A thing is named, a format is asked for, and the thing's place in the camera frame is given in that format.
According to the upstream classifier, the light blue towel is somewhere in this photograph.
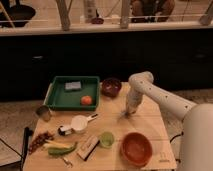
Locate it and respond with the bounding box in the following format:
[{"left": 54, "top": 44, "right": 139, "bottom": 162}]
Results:
[{"left": 117, "top": 113, "right": 127, "bottom": 120}]

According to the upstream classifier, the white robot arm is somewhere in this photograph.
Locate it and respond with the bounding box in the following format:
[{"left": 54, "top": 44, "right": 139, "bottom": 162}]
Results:
[{"left": 126, "top": 71, "right": 213, "bottom": 171}]

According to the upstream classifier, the dark maroon bowl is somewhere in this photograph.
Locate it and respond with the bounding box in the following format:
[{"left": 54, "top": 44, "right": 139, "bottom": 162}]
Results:
[{"left": 101, "top": 78, "right": 122, "bottom": 98}]

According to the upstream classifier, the small green cup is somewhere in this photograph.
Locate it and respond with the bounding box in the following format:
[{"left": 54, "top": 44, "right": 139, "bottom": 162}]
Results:
[{"left": 99, "top": 132, "right": 114, "bottom": 148}]

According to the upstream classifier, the orange terracotta bowl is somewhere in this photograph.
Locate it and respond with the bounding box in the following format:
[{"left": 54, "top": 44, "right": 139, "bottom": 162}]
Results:
[{"left": 120, "top": 132, "right": 152, "bottom": 167}]

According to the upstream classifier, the orange tomato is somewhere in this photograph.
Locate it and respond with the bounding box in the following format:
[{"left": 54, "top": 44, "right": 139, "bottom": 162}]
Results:
[{"left": 80, "top": 96, "right": 92, "bottom": 105}]

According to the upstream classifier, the wooden block brush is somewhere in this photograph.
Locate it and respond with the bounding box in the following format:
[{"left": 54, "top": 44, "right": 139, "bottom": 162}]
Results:
[{"left": 77, "top": 135, "right": 99, "bottom": 161}]

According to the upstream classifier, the white measuring cup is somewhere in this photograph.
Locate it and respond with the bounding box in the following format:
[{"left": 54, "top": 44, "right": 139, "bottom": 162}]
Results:
[{"left": 71, "top": 114, "right": 98, "bottom": 133}]

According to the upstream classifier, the grey blue sponge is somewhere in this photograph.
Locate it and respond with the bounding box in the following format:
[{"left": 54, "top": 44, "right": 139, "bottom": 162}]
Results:
[{"left": 65, "top": 81, "right": 81, "bottom": 91}]

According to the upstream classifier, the green plastic tray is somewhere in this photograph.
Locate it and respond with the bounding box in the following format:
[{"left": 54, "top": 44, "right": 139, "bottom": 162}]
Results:
[{"left": 44, "top": 76, "right": 99, "bottom": 111}]

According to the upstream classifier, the black white small bottle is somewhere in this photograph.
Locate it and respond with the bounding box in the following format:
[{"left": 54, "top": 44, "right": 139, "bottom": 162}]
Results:
[{"left": 58, "top": 125, "right": 73, "bottom": 136}]

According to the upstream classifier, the metal clip tool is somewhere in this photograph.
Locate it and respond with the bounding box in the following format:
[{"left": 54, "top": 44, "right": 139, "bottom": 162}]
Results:
[{"left": 61, "top": 156, "right": 73, "bottom": 168}]

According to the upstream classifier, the small metal cup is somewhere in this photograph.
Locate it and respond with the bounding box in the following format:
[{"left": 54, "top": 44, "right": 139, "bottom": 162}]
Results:
[{"left": 36, "top": 105, "right": 51, "bottom": 122}]

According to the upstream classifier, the yellow corn cob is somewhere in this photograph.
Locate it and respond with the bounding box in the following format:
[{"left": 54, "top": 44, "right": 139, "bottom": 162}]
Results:
[{"left": 43, "top": 140, "right": 70, "bottom": 148}]

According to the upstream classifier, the small dark red object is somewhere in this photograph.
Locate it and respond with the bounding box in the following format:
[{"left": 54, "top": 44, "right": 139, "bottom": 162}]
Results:
[{"left": 91, "top": 18, "right": 104, "bottom": 24}]

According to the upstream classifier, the person seated in background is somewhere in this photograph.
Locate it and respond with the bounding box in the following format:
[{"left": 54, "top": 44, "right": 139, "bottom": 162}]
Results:
[{"left": 130, "top": 0, "right": 175, "bottom": 23}]

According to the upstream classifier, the black chair at left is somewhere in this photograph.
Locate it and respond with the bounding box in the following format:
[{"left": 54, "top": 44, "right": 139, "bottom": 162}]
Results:
[{"left": 0, "top": 127, "right": 33, "bottom": 171}]

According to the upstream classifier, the black round stool base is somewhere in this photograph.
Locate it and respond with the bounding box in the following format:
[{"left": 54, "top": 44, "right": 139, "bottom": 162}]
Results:
[{"left": 0, "top": 4, "right": 36, "bottom": 27}]

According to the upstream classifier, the black cable on floor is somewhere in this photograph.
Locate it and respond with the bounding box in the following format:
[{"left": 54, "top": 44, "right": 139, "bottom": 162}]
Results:
[{"left": 169, "top": 131, "right": 184, "bottom": 164}]

